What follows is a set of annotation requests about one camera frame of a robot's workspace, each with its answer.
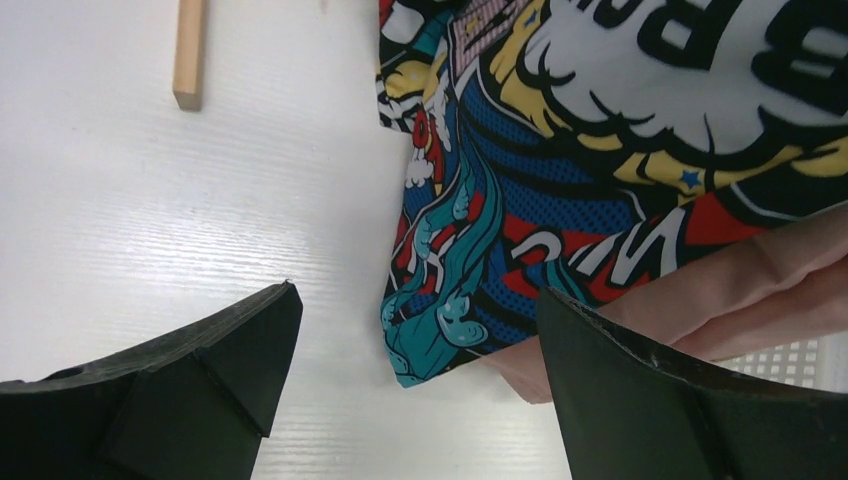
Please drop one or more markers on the pink shorts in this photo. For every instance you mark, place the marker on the pink shorts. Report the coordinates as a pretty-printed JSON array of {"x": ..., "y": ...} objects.
[{"x": 780, "y": 286}]

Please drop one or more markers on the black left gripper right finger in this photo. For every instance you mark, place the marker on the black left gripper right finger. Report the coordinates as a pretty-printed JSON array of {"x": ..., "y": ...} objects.
[{"x": 629, "y": 407}]

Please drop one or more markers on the colourful comic print shorts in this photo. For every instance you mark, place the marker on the colourful comic print shorts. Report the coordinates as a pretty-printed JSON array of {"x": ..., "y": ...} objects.
[{"x": 593, "y": 147}]

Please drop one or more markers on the wooden clothes rack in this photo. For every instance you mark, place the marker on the wooden clothes rack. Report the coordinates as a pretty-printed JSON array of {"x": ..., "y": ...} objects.
[{"x": 188, "y": 72}]

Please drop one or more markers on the white plastic basket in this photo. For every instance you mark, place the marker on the white plastic basket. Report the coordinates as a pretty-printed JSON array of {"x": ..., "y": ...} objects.
[{"x": 817, "y": 363}]

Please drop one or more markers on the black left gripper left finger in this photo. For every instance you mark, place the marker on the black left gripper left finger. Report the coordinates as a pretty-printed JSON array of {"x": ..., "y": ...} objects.
[{"x": 194, "y": 403}]

